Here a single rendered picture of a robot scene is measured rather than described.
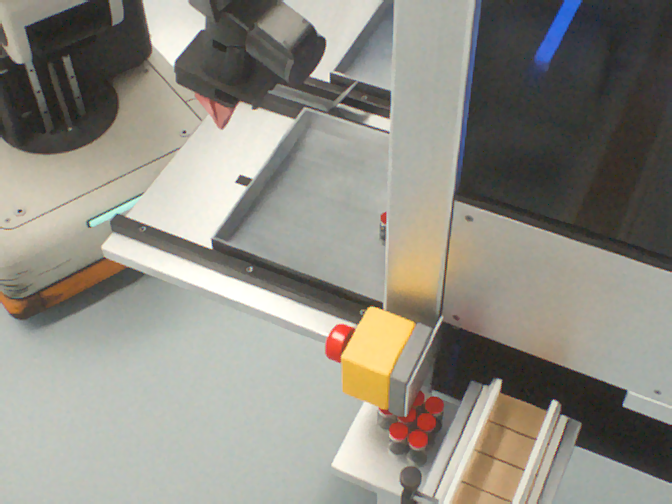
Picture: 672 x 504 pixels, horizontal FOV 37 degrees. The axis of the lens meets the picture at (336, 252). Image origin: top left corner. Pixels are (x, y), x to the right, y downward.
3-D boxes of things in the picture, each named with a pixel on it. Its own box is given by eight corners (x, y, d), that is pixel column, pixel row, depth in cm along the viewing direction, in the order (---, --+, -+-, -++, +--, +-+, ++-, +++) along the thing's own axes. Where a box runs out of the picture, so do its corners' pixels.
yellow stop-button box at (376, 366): (430, 365, 107) (434, 327, 101) (403, 419, 103) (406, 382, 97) (365, 340, 109) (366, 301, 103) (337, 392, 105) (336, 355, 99)
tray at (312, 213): (535, 200, 132) (539, 182, 129) (464, 350, 117) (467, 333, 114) (305, 125, 141) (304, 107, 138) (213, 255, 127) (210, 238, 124)
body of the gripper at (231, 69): (255, 115, 106) (262, 66, 100) (171, 75, 108) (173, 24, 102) (282, 77, 110) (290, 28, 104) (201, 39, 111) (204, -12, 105)
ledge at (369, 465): (490, 426, 113) (492, 417, 111) (448, 524, 106) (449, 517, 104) (377, 381, 117) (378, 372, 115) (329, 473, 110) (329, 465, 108)
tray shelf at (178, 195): (615, 36, 155) (617, 27, 153) (447, 392, 116) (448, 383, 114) (335, -39, 168) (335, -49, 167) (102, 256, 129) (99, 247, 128)
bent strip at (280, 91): (358, 112, 143) (358, 80, 138) (349, 125, 141) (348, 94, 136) (271, 84, 147) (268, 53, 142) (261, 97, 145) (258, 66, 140)
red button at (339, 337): (369, 347, 106) (369, 326, 103) (353, 376, 104) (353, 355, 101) (337, 334, 107) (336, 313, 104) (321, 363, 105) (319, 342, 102)
